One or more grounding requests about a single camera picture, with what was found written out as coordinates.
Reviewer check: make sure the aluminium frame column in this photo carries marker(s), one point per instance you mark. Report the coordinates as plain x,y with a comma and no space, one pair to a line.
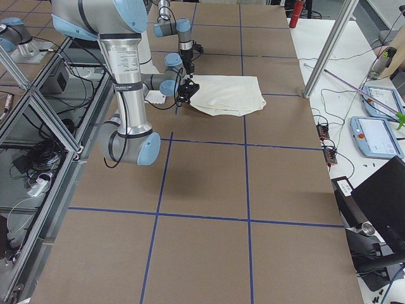
330,44

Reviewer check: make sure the orange circuit board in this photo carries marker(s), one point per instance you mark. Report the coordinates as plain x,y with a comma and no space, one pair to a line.
330,155
322,131

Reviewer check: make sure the blue teach pendant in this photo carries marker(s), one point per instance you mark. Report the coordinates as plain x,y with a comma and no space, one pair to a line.
375,138
388,97

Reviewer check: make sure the blue teach pendant far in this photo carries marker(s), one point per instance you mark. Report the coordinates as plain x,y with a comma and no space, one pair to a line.
388,97

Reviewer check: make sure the red cylinder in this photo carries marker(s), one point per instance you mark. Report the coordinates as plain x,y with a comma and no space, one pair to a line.
298,6

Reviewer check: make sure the seated person in beige shirt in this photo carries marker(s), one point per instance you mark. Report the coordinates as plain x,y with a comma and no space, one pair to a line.
391,58

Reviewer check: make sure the black laptop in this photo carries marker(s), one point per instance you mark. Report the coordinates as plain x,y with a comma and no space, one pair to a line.
381,199

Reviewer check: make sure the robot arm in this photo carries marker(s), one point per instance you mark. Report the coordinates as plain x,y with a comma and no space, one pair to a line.
117,26
168,25

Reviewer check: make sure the blue teach pendant near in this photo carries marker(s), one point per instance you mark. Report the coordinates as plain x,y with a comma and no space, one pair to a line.
375,138

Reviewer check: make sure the aluminium frame rack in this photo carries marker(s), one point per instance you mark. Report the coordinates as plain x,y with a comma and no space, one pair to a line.
45,140

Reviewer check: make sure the metal reacher grabber tool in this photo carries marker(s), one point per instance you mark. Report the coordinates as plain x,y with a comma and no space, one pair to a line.
399,116

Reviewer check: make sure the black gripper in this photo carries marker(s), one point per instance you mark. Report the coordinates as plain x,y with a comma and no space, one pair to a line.
186,58
186,89

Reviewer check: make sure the cream long-sleeve cat shirt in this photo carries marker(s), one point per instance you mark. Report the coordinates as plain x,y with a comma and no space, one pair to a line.
227,95

